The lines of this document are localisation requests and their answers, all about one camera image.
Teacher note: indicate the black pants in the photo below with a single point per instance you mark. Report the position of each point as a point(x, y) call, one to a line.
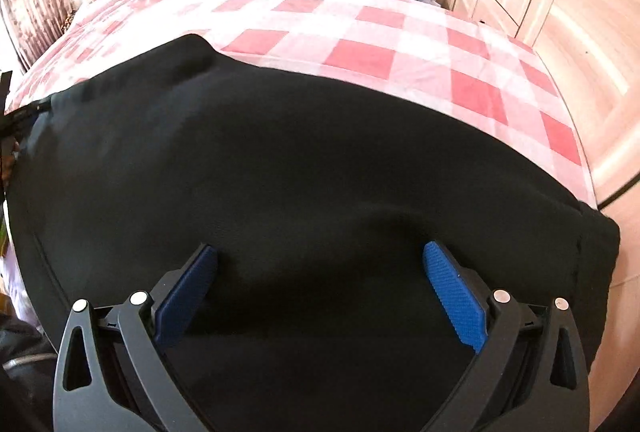
point(300, 222)

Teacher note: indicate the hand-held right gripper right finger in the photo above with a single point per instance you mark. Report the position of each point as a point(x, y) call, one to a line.
point(455, 297)

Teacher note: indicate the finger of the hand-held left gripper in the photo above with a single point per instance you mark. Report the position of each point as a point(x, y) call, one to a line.
point(30, 110)

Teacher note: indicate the pink patterned curtain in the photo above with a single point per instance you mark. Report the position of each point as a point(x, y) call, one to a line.
point(35, 2)

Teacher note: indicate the person's white garment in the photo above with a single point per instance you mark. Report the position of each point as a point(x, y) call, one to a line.
point(15, 277)

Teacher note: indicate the green bag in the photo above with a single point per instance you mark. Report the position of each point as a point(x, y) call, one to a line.
point(3, 227)

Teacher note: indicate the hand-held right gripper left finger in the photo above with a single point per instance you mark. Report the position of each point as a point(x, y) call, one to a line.
point(185, 297)

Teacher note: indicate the bed with pink checkered sheet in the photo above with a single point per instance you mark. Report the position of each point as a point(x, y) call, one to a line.
point(400, 57)

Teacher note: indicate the dark cloth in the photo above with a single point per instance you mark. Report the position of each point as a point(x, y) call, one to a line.
point(25, 362)

